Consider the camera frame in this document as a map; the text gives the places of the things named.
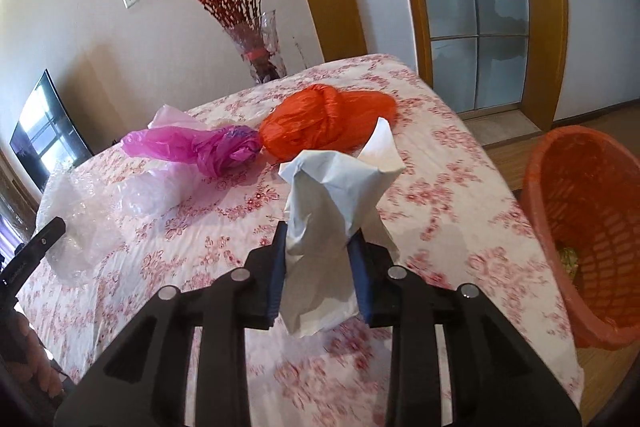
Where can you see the pink plastic bag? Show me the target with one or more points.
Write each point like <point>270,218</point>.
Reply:
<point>220,152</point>

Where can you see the clear glass vase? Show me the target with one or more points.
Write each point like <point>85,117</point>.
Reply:
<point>262,52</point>

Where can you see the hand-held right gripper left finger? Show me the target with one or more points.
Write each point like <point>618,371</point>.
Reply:
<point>276,272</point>

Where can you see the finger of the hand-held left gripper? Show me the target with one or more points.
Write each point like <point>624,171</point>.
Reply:
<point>45,237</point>

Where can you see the large orange plastic bag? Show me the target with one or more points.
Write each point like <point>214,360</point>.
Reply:
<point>310,122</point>

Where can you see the flat screen television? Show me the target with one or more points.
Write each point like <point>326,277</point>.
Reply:
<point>45,132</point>

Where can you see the floral pink white tablecloth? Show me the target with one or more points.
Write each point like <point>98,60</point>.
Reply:
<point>450,227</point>

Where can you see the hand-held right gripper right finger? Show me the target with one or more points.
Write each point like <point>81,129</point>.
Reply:
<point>361,279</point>

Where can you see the clear plastic bag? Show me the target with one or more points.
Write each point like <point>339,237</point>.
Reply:
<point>75,207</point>

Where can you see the white paper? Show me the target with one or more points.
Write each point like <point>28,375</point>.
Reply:
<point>325,197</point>

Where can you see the person's left hand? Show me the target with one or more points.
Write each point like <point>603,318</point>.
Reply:
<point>42,357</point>

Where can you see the white basket with orange liner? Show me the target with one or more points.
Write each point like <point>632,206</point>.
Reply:
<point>590,217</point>

